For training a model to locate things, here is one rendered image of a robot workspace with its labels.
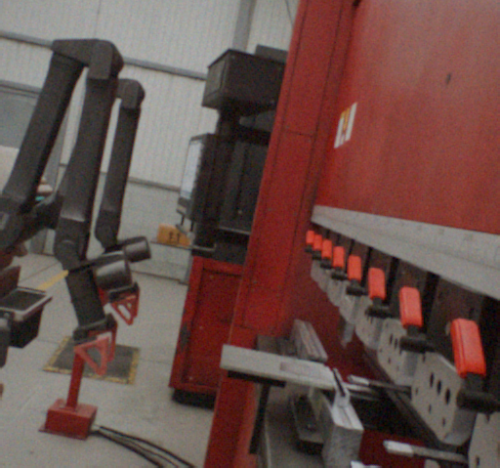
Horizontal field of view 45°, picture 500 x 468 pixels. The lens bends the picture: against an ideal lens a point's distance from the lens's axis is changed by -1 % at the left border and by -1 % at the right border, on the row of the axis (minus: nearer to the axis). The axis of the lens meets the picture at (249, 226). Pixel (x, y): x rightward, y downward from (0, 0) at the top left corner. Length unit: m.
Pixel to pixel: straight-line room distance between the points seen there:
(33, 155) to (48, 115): 0.08
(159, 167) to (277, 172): 6.30
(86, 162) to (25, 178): 0.12
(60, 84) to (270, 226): 1.26
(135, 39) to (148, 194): 2.14
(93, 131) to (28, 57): 7.83
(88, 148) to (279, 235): 1.23
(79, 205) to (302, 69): 1.34
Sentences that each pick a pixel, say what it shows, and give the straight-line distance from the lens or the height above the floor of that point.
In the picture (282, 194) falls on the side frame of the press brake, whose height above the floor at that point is 1.41.
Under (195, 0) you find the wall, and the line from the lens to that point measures 8.92.
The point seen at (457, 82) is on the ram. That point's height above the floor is 1.61.
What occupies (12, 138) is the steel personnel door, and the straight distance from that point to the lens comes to 8.94.
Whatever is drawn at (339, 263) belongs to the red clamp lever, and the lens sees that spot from 1.36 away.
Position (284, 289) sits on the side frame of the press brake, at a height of 1.06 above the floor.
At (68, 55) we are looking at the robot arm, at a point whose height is 1.58.
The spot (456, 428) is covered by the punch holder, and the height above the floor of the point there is 1.20.
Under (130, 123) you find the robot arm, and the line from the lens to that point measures 1.66.
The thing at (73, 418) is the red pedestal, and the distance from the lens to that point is 3.35.
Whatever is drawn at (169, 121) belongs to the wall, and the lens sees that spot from 8.60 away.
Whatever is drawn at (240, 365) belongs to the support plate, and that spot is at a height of 1.00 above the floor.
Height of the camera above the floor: 1.39
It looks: 3 degrees down
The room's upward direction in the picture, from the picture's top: 12 degrees clockwise
